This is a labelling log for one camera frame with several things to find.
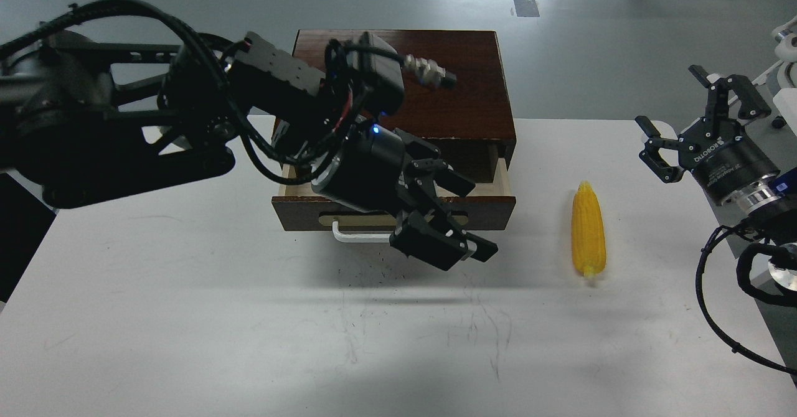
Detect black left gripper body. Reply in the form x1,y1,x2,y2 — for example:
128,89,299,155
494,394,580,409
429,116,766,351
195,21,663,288
311,124,442,215

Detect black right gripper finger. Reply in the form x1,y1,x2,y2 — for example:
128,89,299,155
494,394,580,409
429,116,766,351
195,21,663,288
635,116,692,184
688,65,772,138

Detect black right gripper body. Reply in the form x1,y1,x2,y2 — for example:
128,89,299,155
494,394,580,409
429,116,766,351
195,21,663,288
679,119,780,206

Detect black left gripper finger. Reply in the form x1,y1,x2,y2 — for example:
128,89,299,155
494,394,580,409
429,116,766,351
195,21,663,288
406,144,475,213
389,202,498,271

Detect wooden drawer with white handle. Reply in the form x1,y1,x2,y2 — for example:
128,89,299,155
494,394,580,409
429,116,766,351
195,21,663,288
271,158,516,233

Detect yellow corn cob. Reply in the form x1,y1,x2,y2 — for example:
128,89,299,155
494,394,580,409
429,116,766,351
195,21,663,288
570,181,607,279

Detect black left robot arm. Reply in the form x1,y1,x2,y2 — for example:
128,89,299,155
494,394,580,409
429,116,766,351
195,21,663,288
2,0,498,271

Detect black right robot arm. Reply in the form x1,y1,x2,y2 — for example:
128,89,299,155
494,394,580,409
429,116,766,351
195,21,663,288
635,65,795,307

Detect dark wooden drawer cabinet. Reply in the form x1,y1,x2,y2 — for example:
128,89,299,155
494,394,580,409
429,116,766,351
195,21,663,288
274,29,517,172

